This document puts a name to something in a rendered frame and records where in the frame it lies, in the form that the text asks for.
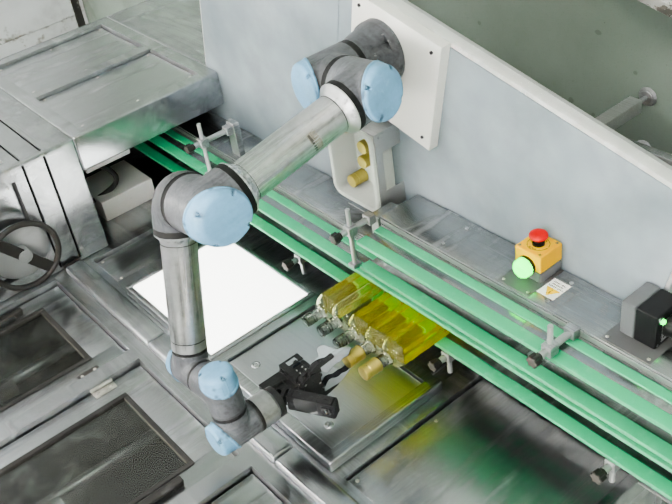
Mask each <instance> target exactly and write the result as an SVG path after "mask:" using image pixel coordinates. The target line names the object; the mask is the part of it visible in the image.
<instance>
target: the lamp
mask: <svg viewBox="0 0 672 504"><path fill-rule="evenodd" d="M535 270H536V269H535V265H534V263H533V261H532V260H531V259H530V258H529V257H527V256H524V255H523V256H520V257H519V258H518V259H517V260H516V261H514V263H513V271H514V273H515V274H516V275H517V276H518V277H520V278H527V277H529V276H531V275H532V274H534V273H535Z"/></svg>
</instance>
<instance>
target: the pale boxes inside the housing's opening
mask: <svg viewBox="0 0 672 504"><path fill-rule="evenodd" d="M129 153H130V150H129V149H128V150H126V151H124V152H122V153H120V154H118V155H116V156H114V157H112V158H110V159H108V160H106V161H104V162H101V163H99V164H97V165H95V166H93V167H91V168H89V169H87V170H83V171H84V172H86V173H87V174H88V173H90V172H92V171H94V170H96V169H98V168H100V167H102V166H105V165H107V164H109V163H111V162H113V161H115V160H117V159H119V158H121V157H123V156H125V155H127V154H129ZM110 168H112V169H113V170H114V171H115V172H116V173H117V174H118V176H119V182H118V185H117V186H116V188H115V189H114V190H113V191H112V192H109V193H107V194H104V195H100V196H97V195H99V194H100V193H101V192H103V191H104V190H106V189H107V188H108V187H109V186H110V185H111V184H112V183H113V181H114V178H113V176H112V175H111V174H110V173H108V172H107V171H105V170H101V171H99V172H97V173H95V174H93V175H91V176H89V177H87V178H86V180H87V183H88V186H89V189H90V192H91V195H92V198H94V199H95V200H96V203H95V207H96V210H97V213H98V214H99V215H100V216H102V217H103V218H104V219H105V220H107V221H110V220H111V219H113V218H115V217H117V216H119V215H121V214H123V213H125V212H127V211H129V210H131V209H133V208H135V207H137V206H139V205H141V204H142V203H144V202H146V201H148V200H150V199H152V198H153V195H154V192H155V190H154V186H153V183H152V179H151V178H150V177H148V176H147V175H145V174H144V173H142V172H141V171H140V170H138V169H137V168H135V167H134V166H132V165H131V164H129V163H128V162H126V161H125V160H122V161H120V162H118V163H116V164H114V165H112V166H110Z"/></svg>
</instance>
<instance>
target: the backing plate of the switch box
mask: <svg viewBox="0 0 672 504"><path fill-rule="evenodd" d="M620 323H621V321H620V322H619V323H617V324H616V325H615V326H614V327H612V328H611V329H610V330H609V331H607V332H606V333H605V334H604V335H602V336H601V337H600V338H602V339H604V340H605V341H607V342H609V343H611V344H613V345H614V346H616V347H618V348H620V349H622V350H623V351H625V352H627V353H629V354H631V355H632V356H634V357H636V358H638V359H639V360H641V361H643V362H645V363H647V364H648V365H650V364H652V363H653V362H654V361H655V360H656V359H657V358H659V357H660V356H661V355H662V354H663V353H665V352H666V351H667V350H668V349H669V348H670V347H672V338H670V337H669V338H668V339H667V340H665V341H664V342H663V343H662V344H661V345H660V346H658V347H657V348H656V349H652V348H650V347H648V346H646V345H645V344H643V343H641V342H639V341H637V340H635V339H634V337H633V338H632V337H630V336H628V335H626V334H624V333H623V332H621V331H620Z"/></svg>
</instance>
